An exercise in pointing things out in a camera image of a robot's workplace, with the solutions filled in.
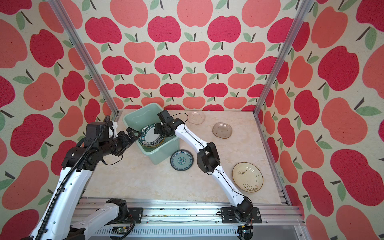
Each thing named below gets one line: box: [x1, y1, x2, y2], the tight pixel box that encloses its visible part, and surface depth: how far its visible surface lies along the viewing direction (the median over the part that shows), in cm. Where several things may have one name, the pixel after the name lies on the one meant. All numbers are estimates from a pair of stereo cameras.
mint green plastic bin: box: [136, 135, 180, 165], surface depth 83 cm
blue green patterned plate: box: [170, 149, 194, 172], surface depth 96 cm
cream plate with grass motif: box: [232, 162, 264, 193], surface depth 89 cm
